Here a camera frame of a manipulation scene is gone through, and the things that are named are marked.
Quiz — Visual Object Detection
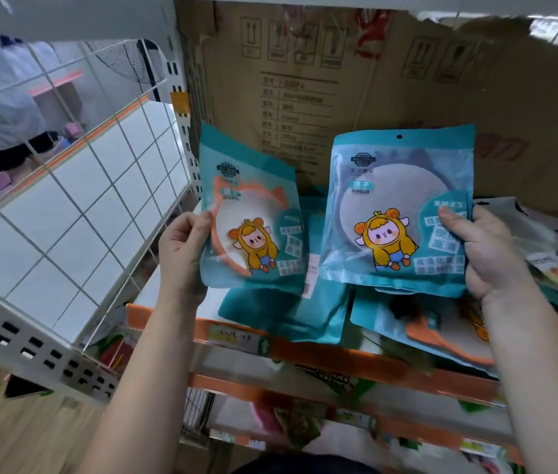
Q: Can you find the person's right hand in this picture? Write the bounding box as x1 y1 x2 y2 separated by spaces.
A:
438 204 536 305

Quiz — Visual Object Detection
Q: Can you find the person's left hand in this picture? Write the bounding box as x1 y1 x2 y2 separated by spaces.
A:
158 211 213 309

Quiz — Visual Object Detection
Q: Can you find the cream packaged hand mirror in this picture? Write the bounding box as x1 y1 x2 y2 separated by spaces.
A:
476 196 558 257

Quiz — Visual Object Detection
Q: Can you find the teal packet orange mirror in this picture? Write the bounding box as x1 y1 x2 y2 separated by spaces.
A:
199 122 305 294

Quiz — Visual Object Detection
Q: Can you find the messy pile of teal packets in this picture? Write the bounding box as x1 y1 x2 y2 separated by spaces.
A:
217 187 558 379

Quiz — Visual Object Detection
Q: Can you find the teal packet round mirror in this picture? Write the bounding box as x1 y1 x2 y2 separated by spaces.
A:
319 124 477 300

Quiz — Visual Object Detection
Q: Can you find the person's left forearm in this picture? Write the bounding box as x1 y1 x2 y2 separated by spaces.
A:
79 296 210 474

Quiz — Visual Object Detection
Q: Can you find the person's right forearm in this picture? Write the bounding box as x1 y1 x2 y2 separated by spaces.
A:
481 286 558 474

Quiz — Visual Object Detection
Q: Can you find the white metal shelf orange trim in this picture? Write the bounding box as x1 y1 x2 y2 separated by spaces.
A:
0 0 526 474

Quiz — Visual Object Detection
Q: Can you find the person's black shirt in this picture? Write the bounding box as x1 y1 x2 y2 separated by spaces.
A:
231 454 384 474

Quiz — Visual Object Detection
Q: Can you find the yellow white price label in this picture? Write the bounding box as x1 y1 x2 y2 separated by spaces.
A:
208 323 272 359

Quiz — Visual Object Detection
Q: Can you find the red snack packet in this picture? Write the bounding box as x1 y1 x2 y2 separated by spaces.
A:
98 338 134 373

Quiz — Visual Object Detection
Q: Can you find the brown cardboard sheet red print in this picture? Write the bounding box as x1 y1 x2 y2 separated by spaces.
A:
175 0 558 228

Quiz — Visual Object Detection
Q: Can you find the brown snack packet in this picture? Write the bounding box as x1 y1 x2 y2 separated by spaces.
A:
303 367 376 396

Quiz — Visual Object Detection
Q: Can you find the green snack packet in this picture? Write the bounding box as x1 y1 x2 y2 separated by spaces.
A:
272 407 323 450

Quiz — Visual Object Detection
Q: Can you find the black electric fan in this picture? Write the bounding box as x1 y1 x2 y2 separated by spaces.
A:
86 39 166 87

